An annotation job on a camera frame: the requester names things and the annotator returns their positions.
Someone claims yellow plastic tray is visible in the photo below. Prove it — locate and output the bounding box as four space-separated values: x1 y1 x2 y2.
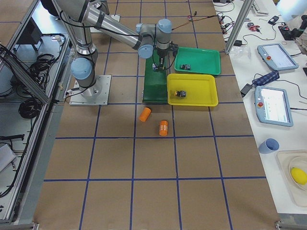
167 73 218 107

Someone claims blue plastic cup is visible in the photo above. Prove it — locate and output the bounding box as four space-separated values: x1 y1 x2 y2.
258 138 280 154

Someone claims green push button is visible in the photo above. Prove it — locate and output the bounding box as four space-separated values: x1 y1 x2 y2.
180 64 191 70

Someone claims orange cylinder with 4680 print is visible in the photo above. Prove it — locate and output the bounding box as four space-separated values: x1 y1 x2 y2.
159 120 168 136

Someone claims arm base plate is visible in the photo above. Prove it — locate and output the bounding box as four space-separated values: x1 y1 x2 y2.
68 75 111 106

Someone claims white bowl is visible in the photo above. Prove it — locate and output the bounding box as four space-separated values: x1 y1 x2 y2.
289 157 307 191

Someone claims red black wire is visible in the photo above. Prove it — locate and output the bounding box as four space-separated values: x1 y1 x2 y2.
171 14 219 31

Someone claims beige serving tray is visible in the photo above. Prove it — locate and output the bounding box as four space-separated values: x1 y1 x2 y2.
276 150 307 207

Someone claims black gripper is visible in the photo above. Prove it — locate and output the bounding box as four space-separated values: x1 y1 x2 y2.
157 42 179 69

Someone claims teach pendant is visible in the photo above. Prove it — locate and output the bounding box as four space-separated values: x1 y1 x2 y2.
254 86 294 127
257 43 299 71

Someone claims black power adapter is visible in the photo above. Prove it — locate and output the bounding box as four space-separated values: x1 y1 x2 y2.
240 83 252 97

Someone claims green plastic tray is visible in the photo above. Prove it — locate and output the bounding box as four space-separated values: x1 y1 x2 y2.
174 47 221 75

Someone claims aluminium frame post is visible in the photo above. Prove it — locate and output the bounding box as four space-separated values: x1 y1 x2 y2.
225 0 254 54

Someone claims plain orange cylinder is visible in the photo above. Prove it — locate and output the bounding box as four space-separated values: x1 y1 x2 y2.
139 107 151 122

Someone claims yellow lemon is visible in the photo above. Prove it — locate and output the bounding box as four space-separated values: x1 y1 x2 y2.
290 167 307 185

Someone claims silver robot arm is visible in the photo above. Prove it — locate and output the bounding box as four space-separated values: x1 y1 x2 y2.
42 0 178 104

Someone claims blue plaid pouch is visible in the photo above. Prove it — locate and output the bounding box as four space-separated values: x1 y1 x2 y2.
252 71 280 86

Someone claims far teach pendant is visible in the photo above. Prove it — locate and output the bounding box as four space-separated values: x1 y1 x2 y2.
257 43 299 71

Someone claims near teach pendant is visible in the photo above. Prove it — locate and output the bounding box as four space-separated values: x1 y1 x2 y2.
254 86 294 127

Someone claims green conveyor belt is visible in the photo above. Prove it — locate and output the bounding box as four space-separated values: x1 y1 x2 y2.
142 50 167 104

